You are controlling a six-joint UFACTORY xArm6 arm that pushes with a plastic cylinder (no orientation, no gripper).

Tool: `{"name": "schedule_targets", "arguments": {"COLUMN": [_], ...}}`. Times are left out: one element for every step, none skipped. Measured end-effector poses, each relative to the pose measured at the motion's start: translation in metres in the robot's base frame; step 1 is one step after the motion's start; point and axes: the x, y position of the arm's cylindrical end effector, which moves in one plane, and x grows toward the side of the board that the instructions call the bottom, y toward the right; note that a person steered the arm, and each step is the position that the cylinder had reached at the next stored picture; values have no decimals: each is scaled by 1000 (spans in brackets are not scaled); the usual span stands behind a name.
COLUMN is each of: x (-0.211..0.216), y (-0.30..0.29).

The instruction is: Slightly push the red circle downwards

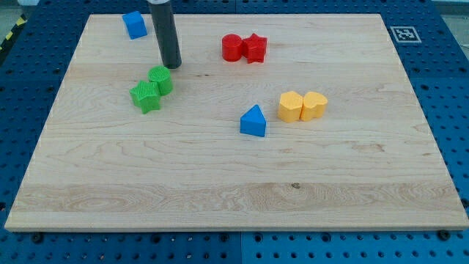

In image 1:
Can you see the blue triangle block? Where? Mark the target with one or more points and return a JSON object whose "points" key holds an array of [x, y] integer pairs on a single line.
{"points": [[253, 122]]}

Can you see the wooden board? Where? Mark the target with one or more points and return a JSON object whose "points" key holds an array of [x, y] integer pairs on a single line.
{"points": [[370, 163]]}

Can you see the yellow hexagon block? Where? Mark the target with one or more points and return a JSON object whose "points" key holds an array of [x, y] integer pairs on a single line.
{"points": [[290, 106]]}

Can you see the yellow heart block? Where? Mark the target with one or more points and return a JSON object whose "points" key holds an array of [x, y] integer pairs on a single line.
{"points": [[314, 106]]}

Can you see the red star block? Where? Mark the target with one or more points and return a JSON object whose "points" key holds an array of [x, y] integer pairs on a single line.
{"points": [[254, 48]]}

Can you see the red cylinder block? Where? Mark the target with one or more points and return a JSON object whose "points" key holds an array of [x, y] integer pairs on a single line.
{"points": [[232, 47]]}

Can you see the green cylinder block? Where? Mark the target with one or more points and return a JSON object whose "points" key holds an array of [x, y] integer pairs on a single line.
{"points": [[162, 77]]}

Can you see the green star block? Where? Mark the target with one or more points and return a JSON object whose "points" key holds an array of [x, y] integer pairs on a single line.
{"points": [[146, 96]]}

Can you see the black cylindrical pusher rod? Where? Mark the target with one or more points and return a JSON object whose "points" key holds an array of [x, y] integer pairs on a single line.
{"points": [[166, 33]]}

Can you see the blue cube block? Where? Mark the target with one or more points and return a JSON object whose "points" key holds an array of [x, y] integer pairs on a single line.
{"points": [[135, 25]]}

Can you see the white fiducial marker tag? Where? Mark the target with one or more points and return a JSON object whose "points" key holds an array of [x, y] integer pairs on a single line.
{"points": [[405, 34]]}

